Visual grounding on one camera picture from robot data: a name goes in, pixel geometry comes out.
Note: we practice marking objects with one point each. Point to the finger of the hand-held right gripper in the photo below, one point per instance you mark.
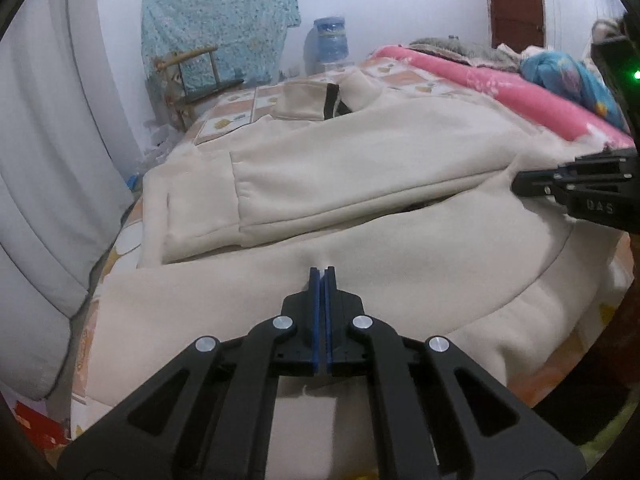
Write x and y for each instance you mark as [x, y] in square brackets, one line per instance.
[600, 166]
[590, 205]

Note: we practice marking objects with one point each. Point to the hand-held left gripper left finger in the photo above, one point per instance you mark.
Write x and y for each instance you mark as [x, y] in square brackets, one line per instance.
[315, 310]

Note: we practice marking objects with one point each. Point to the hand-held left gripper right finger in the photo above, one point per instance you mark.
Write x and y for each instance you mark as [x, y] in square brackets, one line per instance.
[330, 310]

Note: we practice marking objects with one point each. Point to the cream zip jacket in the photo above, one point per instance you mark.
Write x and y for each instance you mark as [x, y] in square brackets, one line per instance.
[375, 150]

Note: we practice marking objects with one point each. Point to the blue printed cloth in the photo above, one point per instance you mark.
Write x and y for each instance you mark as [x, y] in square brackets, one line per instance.
[565, 75]

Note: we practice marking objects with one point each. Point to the brown wooden door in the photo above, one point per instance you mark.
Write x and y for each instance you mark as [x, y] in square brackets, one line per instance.
[515, 5]

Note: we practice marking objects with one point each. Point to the pink floral blanket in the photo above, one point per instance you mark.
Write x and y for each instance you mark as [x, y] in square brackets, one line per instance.
[480, 80]

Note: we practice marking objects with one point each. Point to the grey fuzzy blanket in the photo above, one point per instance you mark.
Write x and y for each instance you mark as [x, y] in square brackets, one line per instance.
[450, 47]

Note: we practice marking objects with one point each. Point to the orange tile-pattern tablecloth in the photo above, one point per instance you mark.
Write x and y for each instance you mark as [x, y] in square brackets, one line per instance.
[225, 110]

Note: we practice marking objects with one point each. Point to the small blue floor object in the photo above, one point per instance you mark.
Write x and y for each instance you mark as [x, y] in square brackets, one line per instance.
[132, 182]

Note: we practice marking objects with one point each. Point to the white plastic bags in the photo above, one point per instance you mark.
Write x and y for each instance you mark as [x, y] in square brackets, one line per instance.
[160, 145]

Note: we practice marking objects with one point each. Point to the white water dispenser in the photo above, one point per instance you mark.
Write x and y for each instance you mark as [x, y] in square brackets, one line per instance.
[339, 66]

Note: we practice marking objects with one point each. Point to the wooden chair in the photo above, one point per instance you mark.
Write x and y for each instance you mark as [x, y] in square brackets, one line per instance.
[200, 80]

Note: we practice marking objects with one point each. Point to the blue water bottle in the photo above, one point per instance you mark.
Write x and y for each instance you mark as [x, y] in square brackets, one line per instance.
[330, 40]

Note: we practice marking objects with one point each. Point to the red gift bag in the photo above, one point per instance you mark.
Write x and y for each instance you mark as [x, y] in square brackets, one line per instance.
[40, 425]

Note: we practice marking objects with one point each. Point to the white curtain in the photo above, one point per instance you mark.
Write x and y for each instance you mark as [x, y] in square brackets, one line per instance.
[50, 160]

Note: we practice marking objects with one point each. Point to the teal floral hanging cloth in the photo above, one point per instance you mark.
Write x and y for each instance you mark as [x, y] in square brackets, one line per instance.
[215, 20]

